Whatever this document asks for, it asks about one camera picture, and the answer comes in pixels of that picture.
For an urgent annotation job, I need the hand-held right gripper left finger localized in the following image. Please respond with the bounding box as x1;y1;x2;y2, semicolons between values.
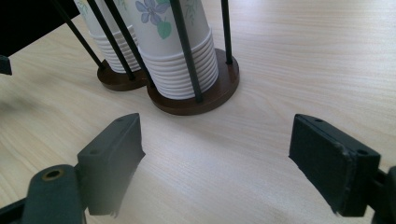
77;112;147;217

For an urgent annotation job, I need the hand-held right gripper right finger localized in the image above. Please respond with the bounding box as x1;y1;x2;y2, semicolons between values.
288;113;382;217

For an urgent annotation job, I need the dark brown cup holder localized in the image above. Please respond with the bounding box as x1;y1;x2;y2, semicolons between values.
49;0;241;117

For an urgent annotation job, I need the stack of paper cups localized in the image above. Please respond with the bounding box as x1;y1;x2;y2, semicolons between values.
122;0;219;101
74;0;142;74

